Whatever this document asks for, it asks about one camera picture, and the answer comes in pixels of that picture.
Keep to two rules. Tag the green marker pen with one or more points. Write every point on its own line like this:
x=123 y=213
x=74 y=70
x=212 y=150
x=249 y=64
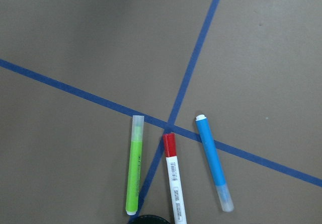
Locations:
x=134 y=169

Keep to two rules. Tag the red capped white marker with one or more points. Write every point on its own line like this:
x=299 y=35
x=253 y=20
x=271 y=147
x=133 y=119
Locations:
x=174 y=178

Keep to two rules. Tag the black mesh pen cup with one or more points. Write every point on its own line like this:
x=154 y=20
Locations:
x=149 y=219

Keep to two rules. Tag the blue marker pen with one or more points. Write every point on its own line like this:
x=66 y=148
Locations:
x=214 y=163

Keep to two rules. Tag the brown paper table cover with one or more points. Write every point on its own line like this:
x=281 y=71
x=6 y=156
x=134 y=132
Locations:
x=74 y=72

